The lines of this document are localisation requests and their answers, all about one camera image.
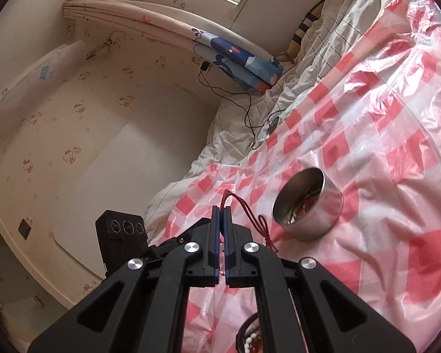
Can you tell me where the white striped duvet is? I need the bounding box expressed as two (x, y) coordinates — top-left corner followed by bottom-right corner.
(146, 0), (392, 242)

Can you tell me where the striped pillow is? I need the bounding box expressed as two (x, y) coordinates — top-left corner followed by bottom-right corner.
(277, 0), (325, 64)

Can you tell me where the pink checkered plastic sheet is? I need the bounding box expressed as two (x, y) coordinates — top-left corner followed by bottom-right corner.
(150, 0), (441, 352)

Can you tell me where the black charger cable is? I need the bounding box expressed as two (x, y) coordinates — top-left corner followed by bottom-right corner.
(198, 60), (286, 151)

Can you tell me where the red cord bracelet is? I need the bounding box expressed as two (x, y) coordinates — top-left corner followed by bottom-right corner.
(220, 189), (280, 254)

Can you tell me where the blue cartoon curtain left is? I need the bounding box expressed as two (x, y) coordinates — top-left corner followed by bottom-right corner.
(64, 0), (283, 93)

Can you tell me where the black leather bracelet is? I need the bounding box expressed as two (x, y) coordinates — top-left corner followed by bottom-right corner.
(235, 312), (260, 353)

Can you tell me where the round metal tin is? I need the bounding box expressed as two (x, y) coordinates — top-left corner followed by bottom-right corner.
(272, 167), (344, 242)

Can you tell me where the black phone on bed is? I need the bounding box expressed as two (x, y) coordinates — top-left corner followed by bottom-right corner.
(267, 117), (280, 136)

